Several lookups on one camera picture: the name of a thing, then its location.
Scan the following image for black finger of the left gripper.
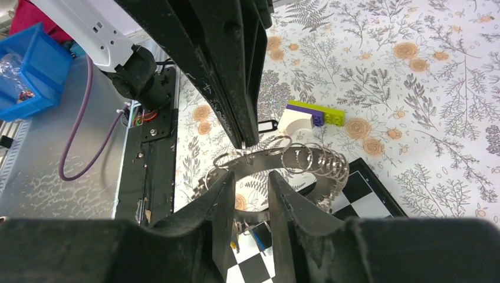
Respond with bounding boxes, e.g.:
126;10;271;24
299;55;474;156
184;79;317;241
119;1;261;149
249;0;275;114

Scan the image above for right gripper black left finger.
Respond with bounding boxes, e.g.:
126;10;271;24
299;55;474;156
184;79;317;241
1;172;235;282

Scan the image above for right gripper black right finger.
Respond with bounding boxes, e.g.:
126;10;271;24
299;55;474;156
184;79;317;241
268;171;499;282

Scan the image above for blue key tag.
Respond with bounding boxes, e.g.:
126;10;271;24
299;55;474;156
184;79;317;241
249;229;265;252

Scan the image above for metal keyring disc with rings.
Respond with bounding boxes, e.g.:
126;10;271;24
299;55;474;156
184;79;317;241
179;142;349;241

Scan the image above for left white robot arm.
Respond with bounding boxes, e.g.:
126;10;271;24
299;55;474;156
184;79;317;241
34;1;274;149

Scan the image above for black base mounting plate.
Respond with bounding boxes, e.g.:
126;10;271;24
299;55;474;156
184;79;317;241
114;67;180;227

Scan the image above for black white chessboard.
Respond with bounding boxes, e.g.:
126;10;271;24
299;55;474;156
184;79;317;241
226;158;407;282

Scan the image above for black key tag with key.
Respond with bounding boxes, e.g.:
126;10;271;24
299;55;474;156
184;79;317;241
258;120;278;134

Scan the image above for green purple white toy bricks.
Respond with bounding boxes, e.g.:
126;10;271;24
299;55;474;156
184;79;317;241
277;100;346;136

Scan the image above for floral patterned table mat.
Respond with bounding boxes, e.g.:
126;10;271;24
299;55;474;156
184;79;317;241
173;0;500;219

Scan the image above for blue plastic storage bin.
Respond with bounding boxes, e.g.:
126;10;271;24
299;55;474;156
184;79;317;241
1;23;73;121

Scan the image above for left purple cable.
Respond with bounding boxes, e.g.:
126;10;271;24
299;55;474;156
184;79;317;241
58;55;130;182

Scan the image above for white slotted cable duct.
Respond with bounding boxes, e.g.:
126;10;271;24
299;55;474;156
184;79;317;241
1;119;32;194

